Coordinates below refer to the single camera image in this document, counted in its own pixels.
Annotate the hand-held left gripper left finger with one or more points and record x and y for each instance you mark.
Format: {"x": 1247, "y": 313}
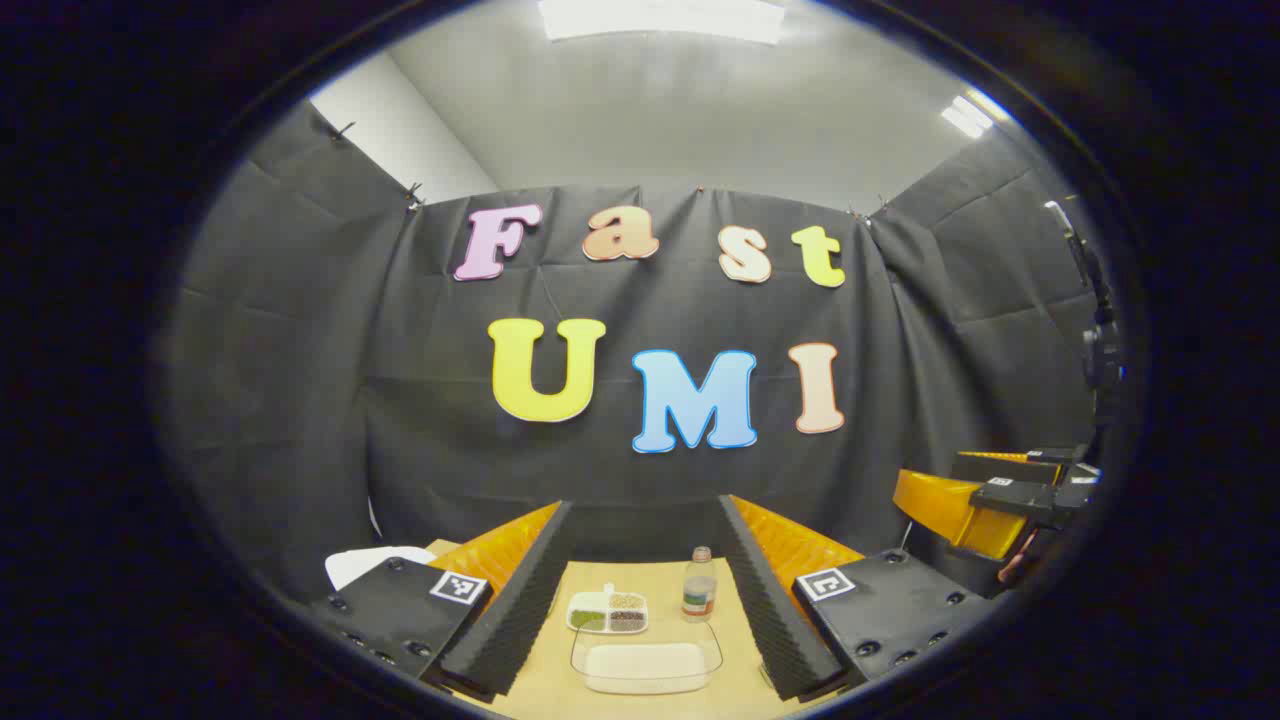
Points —
{"x": 515, "y": 610}

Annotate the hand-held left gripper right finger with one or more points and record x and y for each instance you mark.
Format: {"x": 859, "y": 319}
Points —
{"x": 775, "y": 620}

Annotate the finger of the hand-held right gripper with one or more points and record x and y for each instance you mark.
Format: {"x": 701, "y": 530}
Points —
{"x": 950, "y": 505}
{"x": 1020, "y": 465}

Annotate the glass tray of rice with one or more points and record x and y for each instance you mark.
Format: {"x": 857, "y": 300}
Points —
{"x": 645, "y": 665}

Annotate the white rice cooker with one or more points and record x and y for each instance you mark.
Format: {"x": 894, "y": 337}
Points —
{"x": 365, "y": 565}

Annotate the clear plastic drink bottle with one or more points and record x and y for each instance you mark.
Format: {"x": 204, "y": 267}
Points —
{"x": 699, "y": 590}

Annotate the white divided bean dish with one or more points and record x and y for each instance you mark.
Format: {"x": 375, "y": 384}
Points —
{"x": 606, "y": 612}

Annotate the black backdrop cloth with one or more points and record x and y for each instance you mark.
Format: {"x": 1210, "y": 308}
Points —
{"x": 400, "y": 380}

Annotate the small ceiling light panel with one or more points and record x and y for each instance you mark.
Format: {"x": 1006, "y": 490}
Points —
{"x": 968, "y": 115}

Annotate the large ceiling light panel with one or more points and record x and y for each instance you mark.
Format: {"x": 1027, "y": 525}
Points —
{"x": 660, "y": 18}

